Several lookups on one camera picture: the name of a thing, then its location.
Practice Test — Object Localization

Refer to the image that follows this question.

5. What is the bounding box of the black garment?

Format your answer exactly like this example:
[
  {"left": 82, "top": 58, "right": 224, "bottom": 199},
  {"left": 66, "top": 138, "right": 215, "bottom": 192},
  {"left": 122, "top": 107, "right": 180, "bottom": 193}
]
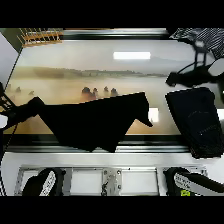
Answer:
[{"left": 37, "top": 91, "right": 155, "bottom": 154}]

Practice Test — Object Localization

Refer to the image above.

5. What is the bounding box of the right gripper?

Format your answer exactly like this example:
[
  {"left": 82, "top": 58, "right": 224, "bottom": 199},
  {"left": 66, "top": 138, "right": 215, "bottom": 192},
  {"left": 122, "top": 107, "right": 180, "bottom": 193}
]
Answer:
[{"left": 165, "top": 70, "right": 188, "bottom": 89}]

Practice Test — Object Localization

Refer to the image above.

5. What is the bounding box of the silver frame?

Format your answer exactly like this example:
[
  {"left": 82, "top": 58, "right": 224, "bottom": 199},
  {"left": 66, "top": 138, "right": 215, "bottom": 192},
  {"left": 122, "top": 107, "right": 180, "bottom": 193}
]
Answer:
[{"left": 0, "top": 28, "right": 224, "bottom": 197}]

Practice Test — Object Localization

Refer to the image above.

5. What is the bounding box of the brown clothes hanger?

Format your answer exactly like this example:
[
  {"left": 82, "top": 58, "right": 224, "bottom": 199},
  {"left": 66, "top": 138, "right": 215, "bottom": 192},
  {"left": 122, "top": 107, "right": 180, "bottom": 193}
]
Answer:
[{"left": 17, "top": 28, "right": 65, "bottom": 48}]

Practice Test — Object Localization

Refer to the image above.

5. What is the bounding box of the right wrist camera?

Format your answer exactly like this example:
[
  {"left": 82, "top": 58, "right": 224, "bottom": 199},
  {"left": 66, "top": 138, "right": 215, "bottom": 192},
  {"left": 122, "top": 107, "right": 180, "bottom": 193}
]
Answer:
[{"left": 193, "top": 40, "right": 207, "bottom": 70}]

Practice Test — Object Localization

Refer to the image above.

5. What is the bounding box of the black cable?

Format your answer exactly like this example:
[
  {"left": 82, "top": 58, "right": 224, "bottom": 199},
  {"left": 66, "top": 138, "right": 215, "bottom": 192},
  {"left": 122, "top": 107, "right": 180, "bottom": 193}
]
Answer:
[{"left": 0, "top": 122, "right": 18, "bottom": 197}]

